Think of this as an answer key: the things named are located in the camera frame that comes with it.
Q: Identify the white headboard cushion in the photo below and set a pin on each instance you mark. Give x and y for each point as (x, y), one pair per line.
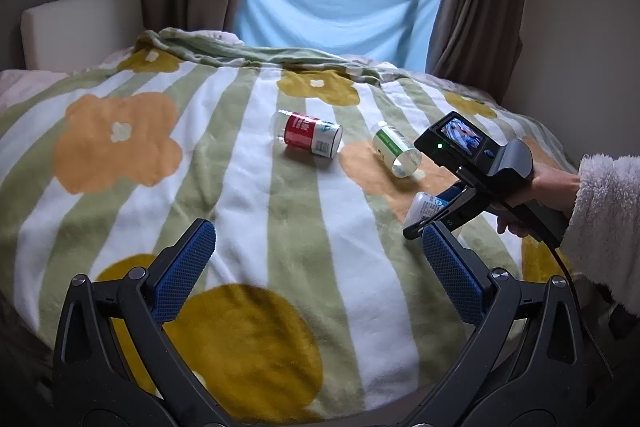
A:
(70, 35)

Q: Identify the person's right hand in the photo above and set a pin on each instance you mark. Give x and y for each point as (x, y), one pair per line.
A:
(550, 187)

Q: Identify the red and white cup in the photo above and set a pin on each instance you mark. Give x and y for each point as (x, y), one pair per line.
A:
(310, 134)

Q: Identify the green label clear cup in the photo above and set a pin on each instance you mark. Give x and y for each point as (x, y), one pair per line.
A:
(396, 152)

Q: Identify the floral striped fleece blanket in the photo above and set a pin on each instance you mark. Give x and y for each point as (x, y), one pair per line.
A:
(314, 305)

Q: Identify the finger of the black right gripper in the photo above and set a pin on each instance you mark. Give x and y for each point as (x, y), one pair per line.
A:
(464, 208)

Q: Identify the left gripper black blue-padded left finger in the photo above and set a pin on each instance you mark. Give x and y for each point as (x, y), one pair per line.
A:
(114, 364)

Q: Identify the white blue label cup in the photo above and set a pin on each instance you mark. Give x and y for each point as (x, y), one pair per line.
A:
(425, 206)

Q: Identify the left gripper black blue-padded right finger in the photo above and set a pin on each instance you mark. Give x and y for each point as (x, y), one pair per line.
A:
(524, 363)

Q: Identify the light blue hanging sheet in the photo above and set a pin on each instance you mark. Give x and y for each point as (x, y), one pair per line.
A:
(394, 31)

